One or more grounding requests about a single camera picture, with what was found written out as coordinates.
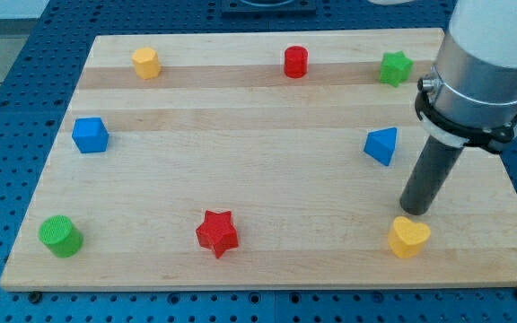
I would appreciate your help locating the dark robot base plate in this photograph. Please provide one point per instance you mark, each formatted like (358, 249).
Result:
(231, 7)

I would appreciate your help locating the blue triangular prism block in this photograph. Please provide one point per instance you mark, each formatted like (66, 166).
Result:
(381, 144)

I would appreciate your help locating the yellow heart block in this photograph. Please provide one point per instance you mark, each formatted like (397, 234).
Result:
(406, 238)

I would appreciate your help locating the red cylinder block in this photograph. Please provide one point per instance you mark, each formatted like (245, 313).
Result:
(296, 62)

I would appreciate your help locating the blue cube block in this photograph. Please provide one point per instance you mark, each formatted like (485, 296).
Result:
(90, 135)

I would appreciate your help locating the green star block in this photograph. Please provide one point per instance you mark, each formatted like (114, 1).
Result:
(395, 68)

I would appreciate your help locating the green cylinder block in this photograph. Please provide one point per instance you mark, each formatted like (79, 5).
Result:
(60, 236)

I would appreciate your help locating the wooden board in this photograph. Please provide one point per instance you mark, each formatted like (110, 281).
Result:
(223, 128)

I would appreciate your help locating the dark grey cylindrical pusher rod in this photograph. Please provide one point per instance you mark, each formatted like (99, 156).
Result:
(432, 168)

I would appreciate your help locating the yellow hexagon block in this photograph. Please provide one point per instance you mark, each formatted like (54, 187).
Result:
(146, 63)

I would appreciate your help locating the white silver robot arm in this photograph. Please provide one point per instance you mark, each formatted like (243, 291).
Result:
(469, 97)

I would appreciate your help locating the red star block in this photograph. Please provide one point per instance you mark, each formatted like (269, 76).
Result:
(217, 232)

